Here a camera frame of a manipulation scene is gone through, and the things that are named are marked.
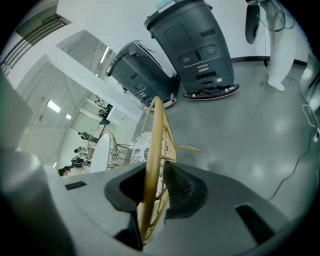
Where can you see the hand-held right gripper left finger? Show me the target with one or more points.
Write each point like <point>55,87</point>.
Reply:
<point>125,190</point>

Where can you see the round white side table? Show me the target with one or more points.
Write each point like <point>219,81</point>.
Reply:
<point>100,155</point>

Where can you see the white power strip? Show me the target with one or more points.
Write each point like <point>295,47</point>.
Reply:
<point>316,137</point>

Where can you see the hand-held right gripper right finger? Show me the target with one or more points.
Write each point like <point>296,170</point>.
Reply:
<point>187,192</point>

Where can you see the rectangular ceiling light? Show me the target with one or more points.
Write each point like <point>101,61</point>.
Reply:
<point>68,116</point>
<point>53,105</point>

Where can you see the dark grey delivery robot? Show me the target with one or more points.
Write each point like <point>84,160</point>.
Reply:
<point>195,50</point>
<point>140,75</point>

